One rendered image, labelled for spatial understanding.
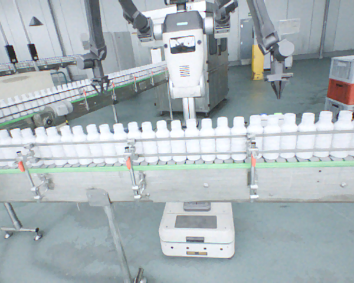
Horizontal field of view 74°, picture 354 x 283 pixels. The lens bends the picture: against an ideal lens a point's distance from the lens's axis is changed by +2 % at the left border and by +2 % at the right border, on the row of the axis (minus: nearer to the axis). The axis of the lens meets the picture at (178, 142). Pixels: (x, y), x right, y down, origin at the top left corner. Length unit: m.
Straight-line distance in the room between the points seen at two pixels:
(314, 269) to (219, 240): 0.64
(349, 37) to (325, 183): 13.43
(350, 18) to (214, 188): 13.58
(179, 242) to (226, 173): 0.94
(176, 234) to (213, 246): 0.26
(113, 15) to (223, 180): 13.16
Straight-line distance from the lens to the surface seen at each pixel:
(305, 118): 0.93
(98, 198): 1.12
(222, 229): 1.70
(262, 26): 1.09
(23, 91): 5.01
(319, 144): 0.98
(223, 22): 1.45
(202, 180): 0.95
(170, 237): 1.73
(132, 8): 1.36
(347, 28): 14.24
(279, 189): 1.00
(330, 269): 1.98
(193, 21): 1.49
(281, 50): 1.04
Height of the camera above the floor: 1.45
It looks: 23 degrees down
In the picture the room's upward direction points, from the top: 6 degrees counter-clockwise
